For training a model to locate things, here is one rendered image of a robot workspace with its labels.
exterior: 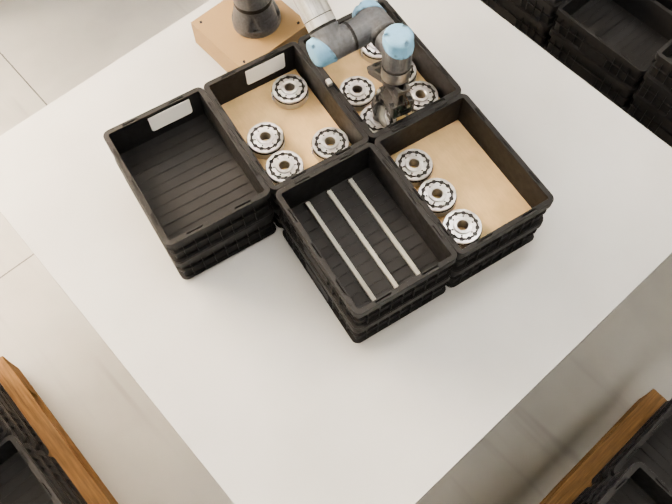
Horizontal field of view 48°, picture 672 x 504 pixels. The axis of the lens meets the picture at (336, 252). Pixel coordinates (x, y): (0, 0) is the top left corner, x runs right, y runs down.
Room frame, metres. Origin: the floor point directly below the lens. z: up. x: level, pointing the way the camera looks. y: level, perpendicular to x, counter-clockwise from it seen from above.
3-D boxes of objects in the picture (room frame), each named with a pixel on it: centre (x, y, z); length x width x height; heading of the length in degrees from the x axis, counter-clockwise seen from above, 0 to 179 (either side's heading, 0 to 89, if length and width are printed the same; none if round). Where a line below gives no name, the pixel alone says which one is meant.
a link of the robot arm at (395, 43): (1.23, -0.16, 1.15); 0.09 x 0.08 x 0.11; 30
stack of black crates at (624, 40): (1.91, -1.07, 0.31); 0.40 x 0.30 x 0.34; 41
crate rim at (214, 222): (1.06, 0.39, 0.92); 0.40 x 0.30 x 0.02; 30
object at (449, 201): (0.99, -0.27, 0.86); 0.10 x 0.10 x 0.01
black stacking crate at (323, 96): (1.21, 0.13, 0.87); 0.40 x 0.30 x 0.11; 30
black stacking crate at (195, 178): (1.06, 0.39, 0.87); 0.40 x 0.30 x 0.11; 30
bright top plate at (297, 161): (1.08, 0.13, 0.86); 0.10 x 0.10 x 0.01
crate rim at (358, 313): (0.87, -0.07, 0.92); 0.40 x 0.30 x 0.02; 30
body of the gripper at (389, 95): (1.22, -0.17, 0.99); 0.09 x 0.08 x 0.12; 25
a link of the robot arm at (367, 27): (1.31, -0.10, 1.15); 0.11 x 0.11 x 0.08; 30
